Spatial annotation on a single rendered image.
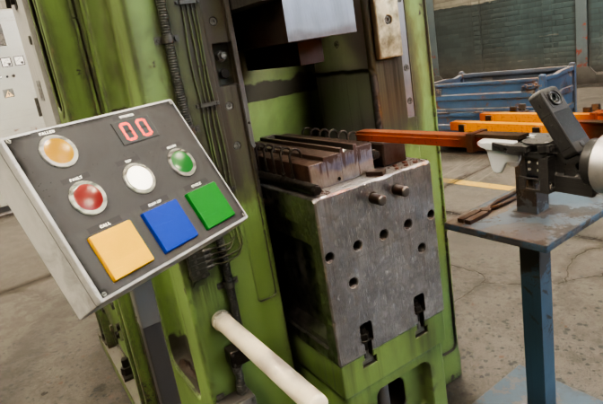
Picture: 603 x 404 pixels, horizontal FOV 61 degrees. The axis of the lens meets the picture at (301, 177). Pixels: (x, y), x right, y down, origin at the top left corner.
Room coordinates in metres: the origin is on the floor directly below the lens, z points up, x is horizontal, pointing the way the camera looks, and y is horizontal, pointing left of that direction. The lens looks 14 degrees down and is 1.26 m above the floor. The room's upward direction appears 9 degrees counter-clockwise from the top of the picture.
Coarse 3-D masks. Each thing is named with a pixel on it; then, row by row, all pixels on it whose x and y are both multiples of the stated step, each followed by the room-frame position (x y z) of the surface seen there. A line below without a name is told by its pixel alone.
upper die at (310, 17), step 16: (288, 0) 1.20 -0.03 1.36; (304, 0) 1.22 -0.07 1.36; (320, 0) 1.24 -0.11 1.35; (336, 0) 1.27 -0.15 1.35; (352, 0) 1.29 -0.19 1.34; (240, 16) 1.37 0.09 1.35; (256, 16) 1.30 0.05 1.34; (272, 16) 1.24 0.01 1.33; (288, 16) 1.20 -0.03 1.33; (304, 16) 1.22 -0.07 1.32; (320, 16) 1.24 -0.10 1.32; (336, 16) 1.27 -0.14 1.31; (352, 16) 1.29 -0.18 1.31; (240, 32) 1.39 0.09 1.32; (256, 32) 1.31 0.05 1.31; (272, 32) 1.25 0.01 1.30; (288, 32) 1.19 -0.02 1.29; (304, 32) 1.22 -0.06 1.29; (320, 32) 1.24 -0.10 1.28; (336, 32) 1.26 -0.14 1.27; (240, 48) 1.40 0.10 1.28
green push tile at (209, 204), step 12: (192, 192) 0.88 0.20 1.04; (204, 192) 0.90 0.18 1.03; (216, 192) 0.92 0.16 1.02; (192, 204) 0.87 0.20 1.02; (204, 204) 0.88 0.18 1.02; (216, 204) 0.90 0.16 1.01; (228, 204) 0.92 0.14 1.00; (204, 216) 0.86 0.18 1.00; (216, 216) 0.88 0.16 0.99; (228, 216) 0.90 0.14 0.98
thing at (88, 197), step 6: (78, 186) 0.76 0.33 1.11; (84, 186) 0.76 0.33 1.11; (90, 186) 0.77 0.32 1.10; (78, 192) 0.75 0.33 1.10; (84, 192) 0.76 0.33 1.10; (90, 192) 0.76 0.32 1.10; (96, 192) 0.77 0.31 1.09; (78, 198) 0.74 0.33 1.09; (84, 198) 0.75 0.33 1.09; (90, 198) 0.75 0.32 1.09; (96, 198) 0.76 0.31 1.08; (102, 198) 0.77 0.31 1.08; (78, 204) 0.74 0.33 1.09; (84, 204) 0.74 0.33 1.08; (90, 204) 0.75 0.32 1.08; (96, 204) 0.75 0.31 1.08
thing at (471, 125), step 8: (456, 120) 1.39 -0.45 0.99; (464, 120) 1.37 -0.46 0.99; (472, 120) 1.36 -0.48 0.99; (584, 120) 1.10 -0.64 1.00; (592, 120) 1.08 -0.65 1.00; (600, 120) 1.07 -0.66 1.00; (456, 128) 1.37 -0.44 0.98; (472, 128) 1.33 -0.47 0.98; (480, 128) 1.30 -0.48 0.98; (488, 128) 1.28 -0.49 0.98; (496, 128) 1.26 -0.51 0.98; (504, 128) 1.25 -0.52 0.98; (512, 128) 1.23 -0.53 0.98; (520, 128) 1.21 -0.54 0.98; (528, 128) 1.19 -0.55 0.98; (544, 128) 1.16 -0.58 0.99; (584, 128) 1.09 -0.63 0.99; (592, 128) 1.08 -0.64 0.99; (600, 128) 1.06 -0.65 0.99; (592, 136) 1.08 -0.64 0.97
